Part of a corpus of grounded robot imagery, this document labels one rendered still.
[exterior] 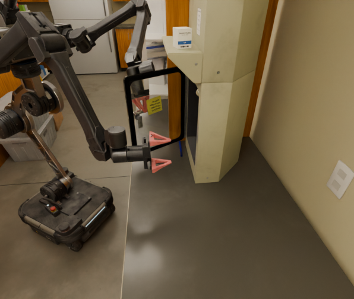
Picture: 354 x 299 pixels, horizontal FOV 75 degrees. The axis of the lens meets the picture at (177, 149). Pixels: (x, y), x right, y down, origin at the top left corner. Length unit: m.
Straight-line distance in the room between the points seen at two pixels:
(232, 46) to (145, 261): 0.75
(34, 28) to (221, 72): 0.58
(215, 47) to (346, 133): 0.49
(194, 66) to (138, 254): 0.66
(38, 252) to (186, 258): 1.56
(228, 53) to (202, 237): 0.64
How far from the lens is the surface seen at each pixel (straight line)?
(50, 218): 2.06
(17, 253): 2.30
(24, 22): 0.89
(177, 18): 1.14
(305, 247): 0.98
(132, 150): 0.80
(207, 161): 1.00
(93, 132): 0.84
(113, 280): 1.90
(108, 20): 1.47
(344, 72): 0.92
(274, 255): 0.91
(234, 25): 0.81
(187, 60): 0.79
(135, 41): 1.24
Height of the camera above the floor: 1.68
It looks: 35 degrees down
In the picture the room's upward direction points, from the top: straight up
